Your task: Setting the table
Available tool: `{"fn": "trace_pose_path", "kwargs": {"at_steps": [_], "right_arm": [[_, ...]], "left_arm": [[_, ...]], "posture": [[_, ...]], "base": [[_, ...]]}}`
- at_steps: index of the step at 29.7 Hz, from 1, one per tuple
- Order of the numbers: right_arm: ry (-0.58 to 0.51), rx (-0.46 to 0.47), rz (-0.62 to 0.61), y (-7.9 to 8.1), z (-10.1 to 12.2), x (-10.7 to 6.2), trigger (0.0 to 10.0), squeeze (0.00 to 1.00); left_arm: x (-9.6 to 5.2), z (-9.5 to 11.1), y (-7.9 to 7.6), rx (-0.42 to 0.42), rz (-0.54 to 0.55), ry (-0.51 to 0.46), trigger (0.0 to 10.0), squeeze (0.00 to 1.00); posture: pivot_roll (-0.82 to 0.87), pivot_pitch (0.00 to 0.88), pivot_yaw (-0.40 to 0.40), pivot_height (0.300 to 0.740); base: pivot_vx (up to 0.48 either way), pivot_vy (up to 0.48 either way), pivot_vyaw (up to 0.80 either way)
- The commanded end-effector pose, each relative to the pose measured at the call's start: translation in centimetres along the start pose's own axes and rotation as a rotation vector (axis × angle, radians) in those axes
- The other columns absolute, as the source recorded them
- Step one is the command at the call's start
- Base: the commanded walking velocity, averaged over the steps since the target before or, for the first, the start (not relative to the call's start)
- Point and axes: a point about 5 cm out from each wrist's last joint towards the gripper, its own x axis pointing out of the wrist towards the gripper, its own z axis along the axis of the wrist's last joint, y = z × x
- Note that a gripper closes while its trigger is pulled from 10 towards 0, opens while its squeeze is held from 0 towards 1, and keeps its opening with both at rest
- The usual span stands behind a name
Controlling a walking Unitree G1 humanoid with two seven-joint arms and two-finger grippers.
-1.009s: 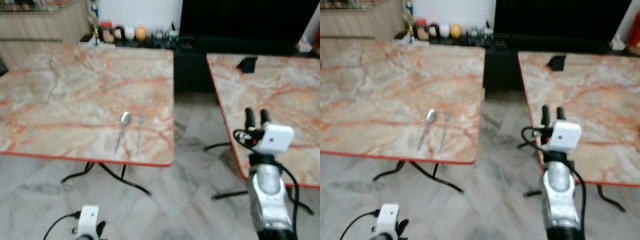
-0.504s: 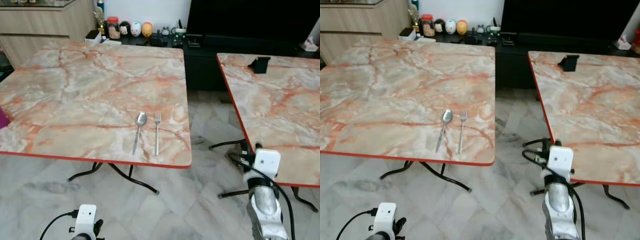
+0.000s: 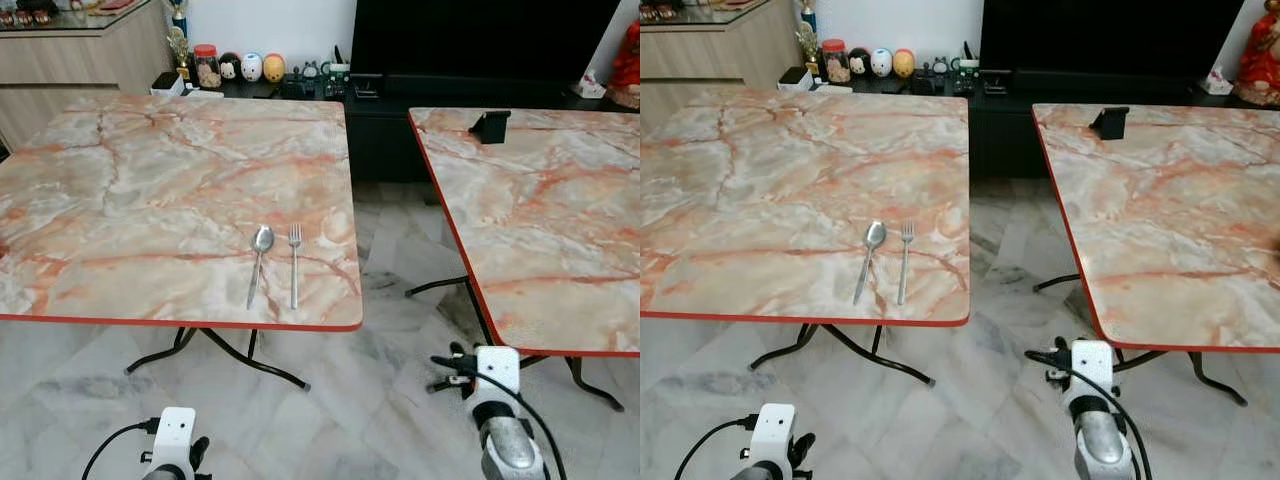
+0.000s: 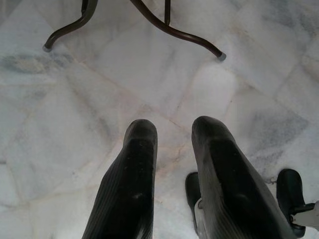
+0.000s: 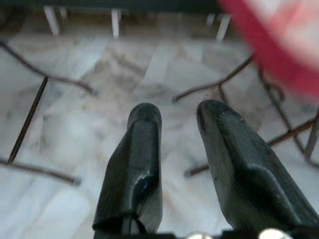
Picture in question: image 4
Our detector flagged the black robot foot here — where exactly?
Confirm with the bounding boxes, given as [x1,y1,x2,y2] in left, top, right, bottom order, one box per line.
[185,171,201,217]
[276,168,307,231]

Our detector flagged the black left robot foot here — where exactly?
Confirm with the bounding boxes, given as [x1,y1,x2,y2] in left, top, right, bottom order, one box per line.
[185,171,201,217]

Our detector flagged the black right robot foot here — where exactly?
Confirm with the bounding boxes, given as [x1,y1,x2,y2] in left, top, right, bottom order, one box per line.
[276,168,307,231]

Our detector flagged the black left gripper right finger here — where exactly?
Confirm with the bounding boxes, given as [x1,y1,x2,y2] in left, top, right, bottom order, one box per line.
[191,116,297,239]

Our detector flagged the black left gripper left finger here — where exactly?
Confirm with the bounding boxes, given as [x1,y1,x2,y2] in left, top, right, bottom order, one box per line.
[82,119,158,239]

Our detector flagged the black metal table leg frame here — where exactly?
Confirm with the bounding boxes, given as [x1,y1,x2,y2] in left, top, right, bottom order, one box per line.
[43,0,227,60]

